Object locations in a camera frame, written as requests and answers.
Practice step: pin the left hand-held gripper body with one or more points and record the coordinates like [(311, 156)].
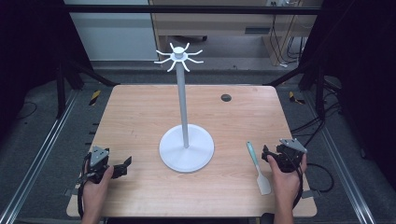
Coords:
[(97, 155)]

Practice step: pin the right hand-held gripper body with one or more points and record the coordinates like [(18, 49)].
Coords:
[(288, 155)]

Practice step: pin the white hook stand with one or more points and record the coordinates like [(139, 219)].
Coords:
[(183, 109)]

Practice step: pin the person's right hand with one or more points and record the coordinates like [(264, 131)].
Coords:
[(286, 185)]

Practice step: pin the person's left hand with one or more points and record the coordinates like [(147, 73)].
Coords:
[(95, 189)]

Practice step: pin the yellow black striped marker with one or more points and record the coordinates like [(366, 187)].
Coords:
[(294, 98), (95, 97)]

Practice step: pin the dark round table grommet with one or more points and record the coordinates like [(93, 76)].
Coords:
[(226, 98)]

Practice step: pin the white power plug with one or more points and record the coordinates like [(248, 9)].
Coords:
[(283, 65)]

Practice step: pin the white cabinet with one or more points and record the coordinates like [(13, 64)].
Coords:
[(115, 37)]

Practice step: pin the light wooden desk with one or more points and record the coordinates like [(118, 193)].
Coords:
[(214, 26)]

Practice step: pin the grey metal table bracket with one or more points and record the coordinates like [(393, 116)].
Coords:
[(311, 194), (70, 191)]

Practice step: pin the aluminium floor rail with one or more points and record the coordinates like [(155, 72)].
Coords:
[(345, 174), (37, 155)]

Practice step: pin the black metal frame stand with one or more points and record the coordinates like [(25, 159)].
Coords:
[(61, 90), (320, 90)]

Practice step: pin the black frame crossbar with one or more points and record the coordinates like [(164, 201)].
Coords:
[(186, 9)]

